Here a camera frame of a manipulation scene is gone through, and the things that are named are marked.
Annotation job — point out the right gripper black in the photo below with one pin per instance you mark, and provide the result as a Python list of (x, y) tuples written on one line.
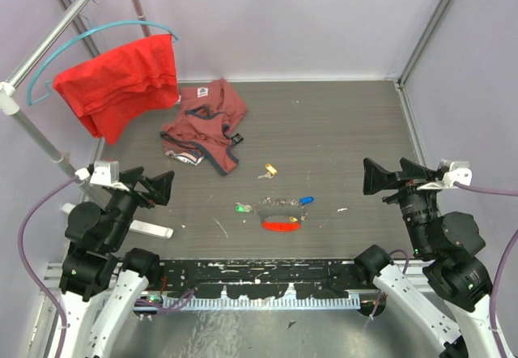
[(374, 176)]

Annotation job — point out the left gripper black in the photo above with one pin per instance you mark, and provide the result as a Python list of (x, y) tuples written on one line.
[(161, 185)]

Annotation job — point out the green tag key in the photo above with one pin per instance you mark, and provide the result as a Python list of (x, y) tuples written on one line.
[(244, 208)]

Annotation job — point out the metal key organizer red handle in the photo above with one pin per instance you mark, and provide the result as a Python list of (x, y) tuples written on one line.
[(274, 214)]

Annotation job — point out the blue tag key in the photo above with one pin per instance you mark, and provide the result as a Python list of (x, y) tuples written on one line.
[(306, 200)]

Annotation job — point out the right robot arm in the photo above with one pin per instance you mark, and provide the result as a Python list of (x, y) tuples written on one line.
[(449, 245)]

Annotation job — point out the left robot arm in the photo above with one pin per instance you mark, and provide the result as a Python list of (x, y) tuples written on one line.
[(98, 290)]

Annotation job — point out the dusty red shirt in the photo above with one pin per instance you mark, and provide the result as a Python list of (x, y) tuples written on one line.
[(205, 125)]

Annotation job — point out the bright red cloth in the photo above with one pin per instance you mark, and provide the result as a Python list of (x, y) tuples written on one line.
[(111, 90)]

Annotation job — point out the metal clothes rack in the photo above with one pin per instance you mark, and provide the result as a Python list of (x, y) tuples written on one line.
[(11, 108)]

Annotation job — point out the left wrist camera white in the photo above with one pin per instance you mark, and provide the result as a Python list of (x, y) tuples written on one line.
[(103, 173)]

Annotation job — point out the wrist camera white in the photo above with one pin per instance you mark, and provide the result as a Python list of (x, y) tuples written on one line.
[(103, 173), (448, 174)]

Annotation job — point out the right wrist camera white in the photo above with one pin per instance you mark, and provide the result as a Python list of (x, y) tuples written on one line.
[(448, 174)]

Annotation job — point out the grey slotted cable duct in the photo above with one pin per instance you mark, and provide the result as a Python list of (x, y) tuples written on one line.
[(288, 302)]

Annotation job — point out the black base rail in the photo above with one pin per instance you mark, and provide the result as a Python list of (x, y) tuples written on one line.
[(319, 278)]

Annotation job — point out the aluminium frame post right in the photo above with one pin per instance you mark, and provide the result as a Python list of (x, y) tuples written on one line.
[(437, 16)]

